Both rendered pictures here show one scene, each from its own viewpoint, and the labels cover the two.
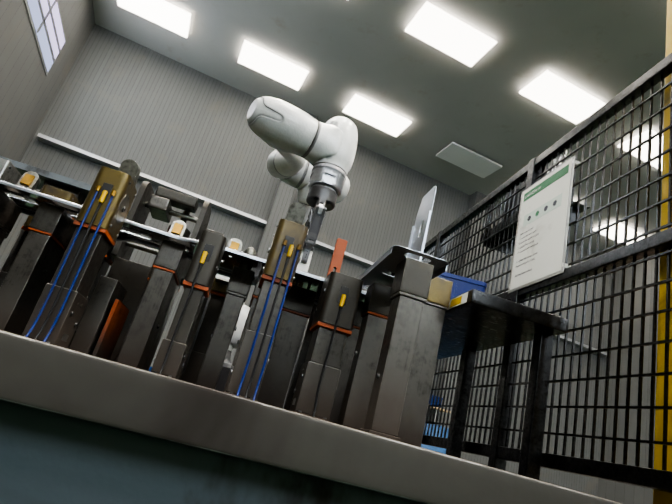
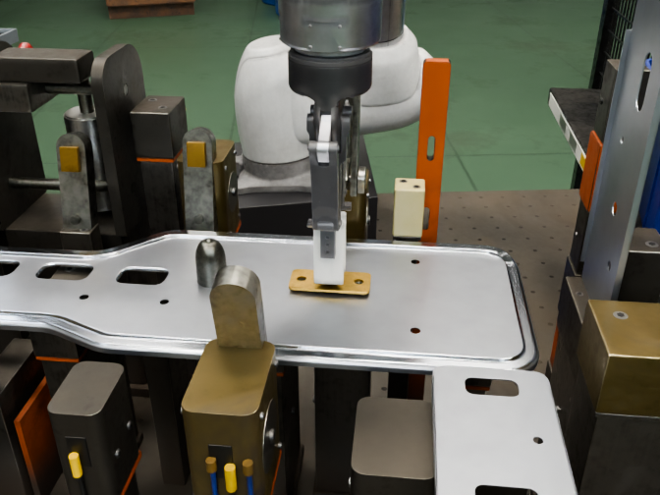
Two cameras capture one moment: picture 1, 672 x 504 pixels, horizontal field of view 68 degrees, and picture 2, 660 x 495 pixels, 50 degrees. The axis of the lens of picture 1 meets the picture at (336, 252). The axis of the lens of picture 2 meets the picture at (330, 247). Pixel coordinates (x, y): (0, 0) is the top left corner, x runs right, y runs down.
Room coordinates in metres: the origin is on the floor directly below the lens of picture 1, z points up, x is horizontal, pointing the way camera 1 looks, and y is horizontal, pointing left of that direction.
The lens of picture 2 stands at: (0.53, -0.08, 1.40)
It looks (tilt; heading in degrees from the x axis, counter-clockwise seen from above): 29 degrees down; 14
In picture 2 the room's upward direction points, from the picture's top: straight up
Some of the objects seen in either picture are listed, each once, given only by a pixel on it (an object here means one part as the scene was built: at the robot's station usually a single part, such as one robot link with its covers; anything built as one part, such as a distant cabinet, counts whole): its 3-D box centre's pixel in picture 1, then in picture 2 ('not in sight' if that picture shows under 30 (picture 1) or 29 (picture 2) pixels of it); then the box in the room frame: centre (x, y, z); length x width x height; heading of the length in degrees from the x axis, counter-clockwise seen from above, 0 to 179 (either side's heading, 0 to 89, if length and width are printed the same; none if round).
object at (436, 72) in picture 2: (319, 324); (422, 258); (1.31, -0.01, 0.95); 0.03 x 0.01 x 0.50; 98
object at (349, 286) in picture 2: not in sight; (330, 277); (1.14, 0.07, 1.01); 0.08 x 0.04 x 0.01; 98
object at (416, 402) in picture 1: (414, 359); (606, 484); (1.05, -0.22, 0.88); 0.08 x 0.08 x 0.36; 8
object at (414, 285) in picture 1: (397, 347); not in sight; (0.78, -0.14, 0.84); 0.05 x 0.05 x 0.29; 8
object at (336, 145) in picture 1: (332, 144); not in sight; (1.13, 0.08, 1.39); 0.13 x 0.11 x 0.16; 113
